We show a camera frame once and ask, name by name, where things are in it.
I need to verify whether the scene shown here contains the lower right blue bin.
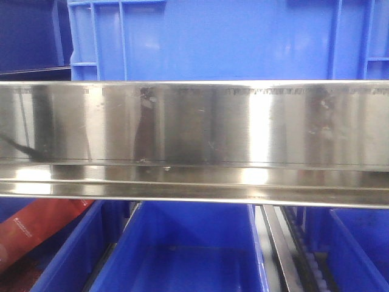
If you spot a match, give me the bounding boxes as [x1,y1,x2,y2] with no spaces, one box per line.
[301,207,388,291]

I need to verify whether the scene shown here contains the metal roller track divider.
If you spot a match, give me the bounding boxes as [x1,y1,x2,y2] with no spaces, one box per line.
[254,205,339,291]

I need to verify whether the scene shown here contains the lower left blue bin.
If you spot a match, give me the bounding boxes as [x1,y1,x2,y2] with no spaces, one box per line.
[1,200,130,291]

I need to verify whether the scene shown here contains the red cardboard package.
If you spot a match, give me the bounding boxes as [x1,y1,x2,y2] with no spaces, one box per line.
[1,199,94,272]

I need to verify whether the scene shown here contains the upper left blue crate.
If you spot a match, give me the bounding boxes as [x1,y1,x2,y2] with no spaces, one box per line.
[1,1,73,74]

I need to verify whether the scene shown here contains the blue bin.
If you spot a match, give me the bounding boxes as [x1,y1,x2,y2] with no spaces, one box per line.
[301,207,388,291]
[91,201,269,291]
[1,200,130,291]

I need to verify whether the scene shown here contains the upper blue shelf crate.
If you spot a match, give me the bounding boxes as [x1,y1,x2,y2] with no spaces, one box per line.
[67,1,388,81]

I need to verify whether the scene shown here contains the stainless steel shelf rail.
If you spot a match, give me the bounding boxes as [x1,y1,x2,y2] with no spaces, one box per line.
[1,80,388,209]

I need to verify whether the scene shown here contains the lower middle blue bin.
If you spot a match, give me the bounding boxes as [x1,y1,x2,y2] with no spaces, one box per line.
[91,201,269,291]

